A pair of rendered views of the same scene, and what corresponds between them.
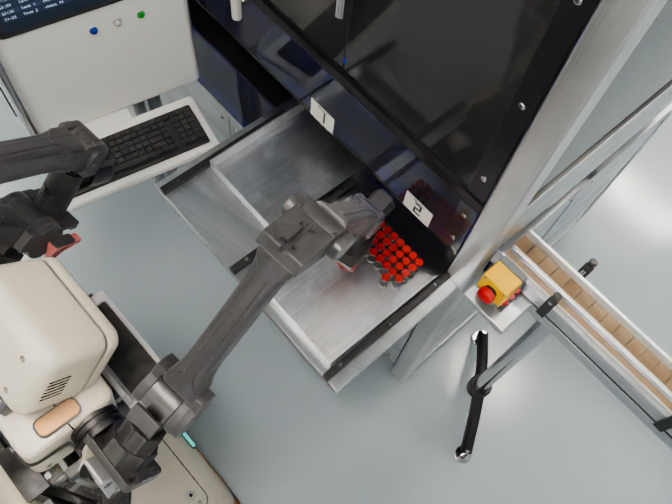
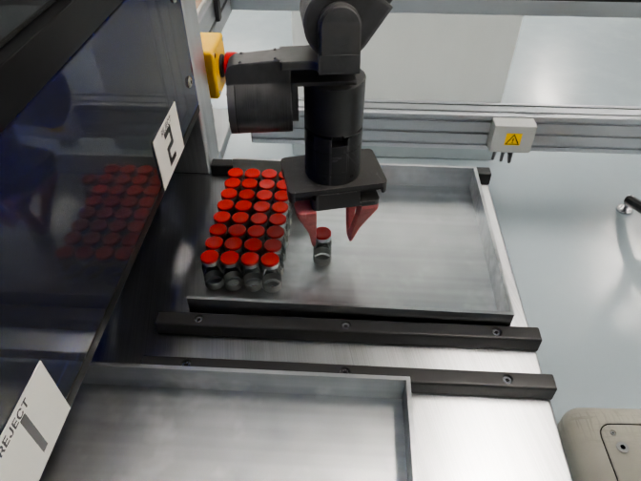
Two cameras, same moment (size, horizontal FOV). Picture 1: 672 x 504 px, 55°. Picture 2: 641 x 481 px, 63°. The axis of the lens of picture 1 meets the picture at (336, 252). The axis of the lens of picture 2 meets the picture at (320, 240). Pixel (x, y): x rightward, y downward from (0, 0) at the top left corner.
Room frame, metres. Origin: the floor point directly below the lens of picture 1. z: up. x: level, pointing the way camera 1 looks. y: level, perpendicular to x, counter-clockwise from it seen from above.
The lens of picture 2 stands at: (0.95, 0.33, 1.34)
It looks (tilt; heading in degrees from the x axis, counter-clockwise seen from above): 43 degrees down; 234
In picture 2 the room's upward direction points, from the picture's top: straight up
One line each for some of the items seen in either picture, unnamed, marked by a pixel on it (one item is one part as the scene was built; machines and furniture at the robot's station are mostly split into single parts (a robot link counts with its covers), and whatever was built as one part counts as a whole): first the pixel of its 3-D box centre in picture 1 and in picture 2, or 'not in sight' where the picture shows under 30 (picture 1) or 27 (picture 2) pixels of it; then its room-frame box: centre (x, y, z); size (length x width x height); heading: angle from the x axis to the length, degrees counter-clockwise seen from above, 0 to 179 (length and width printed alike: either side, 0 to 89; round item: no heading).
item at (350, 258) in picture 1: (352, 240); (333, 155); (0.67, -0.03, 1.03); 0.10 x 0.07 x 0.07; 155
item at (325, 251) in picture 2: not in sight; (321, 247); (0.68, -0.04, 0.90); 0.02 x 0.02 x 0.04
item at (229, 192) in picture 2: (395, 243); (225, 223); (0.76, -0.14, 0.91); 0.18 x 0.02 x 0.05; 50
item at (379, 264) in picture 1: (375, 258); (279, 226); (0.71, -0.10, 0.91); 0.18 x 0.02 x 0.05; 50
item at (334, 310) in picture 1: (348, 280); (350, 234); (0.64, -0.04, 0.90); 0.34 x 0.26 x 0.04; 140
